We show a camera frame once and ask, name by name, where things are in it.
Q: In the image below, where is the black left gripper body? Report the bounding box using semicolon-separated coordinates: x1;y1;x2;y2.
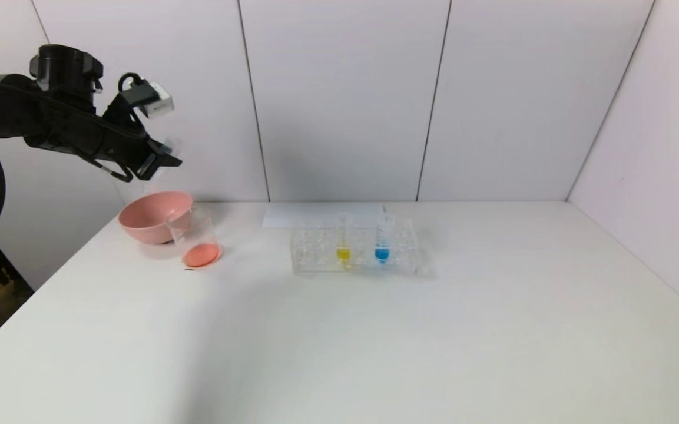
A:
101;121;165;181

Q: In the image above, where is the clear glass beaker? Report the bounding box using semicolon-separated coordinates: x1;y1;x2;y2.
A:
165;206;222;270

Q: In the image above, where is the test tube with yellow pigment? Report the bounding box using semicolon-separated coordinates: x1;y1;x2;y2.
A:
335;215;353;267

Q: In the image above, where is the clear acrylic test tube rack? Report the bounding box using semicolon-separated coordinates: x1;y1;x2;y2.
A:
291;217;419;277

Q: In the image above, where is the test tube with blue pigment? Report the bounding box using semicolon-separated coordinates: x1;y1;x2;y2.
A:
373;213;393;266

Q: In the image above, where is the pink plastic bowl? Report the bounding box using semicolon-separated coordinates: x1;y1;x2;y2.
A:
118;191;194;245

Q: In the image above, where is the white paper sheet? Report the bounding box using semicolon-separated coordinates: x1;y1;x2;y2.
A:
263;204;387;230

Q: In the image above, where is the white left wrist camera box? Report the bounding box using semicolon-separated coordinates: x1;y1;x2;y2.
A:
130;81;175;118

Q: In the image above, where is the short black camera cable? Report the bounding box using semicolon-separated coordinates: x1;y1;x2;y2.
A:
117;72;147;92

